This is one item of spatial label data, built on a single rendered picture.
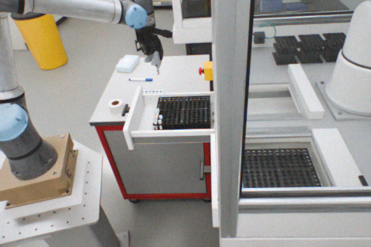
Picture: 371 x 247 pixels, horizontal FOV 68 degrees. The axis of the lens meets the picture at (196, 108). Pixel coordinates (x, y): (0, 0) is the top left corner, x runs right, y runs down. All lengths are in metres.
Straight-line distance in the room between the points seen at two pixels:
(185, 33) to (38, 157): 1.15
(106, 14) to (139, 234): 1.32
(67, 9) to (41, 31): 2.66
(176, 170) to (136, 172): 0.23
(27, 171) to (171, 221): 1.01
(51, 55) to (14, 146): 2.71
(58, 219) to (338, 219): 0.85
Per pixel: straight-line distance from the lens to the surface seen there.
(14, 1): 0.88
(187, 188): 1.73
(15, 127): 1.00
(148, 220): 1.88
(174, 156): 1.51
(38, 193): 1.15
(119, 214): 1.95
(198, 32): 1.82
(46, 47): 3.63
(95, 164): 1.20
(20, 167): 1.10
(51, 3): 0.90
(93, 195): 1.11
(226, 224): 0.68
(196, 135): 1.04
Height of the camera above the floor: 1.60
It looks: 39 degrees down
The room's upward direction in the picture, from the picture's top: 5 degrees counter-clockwise
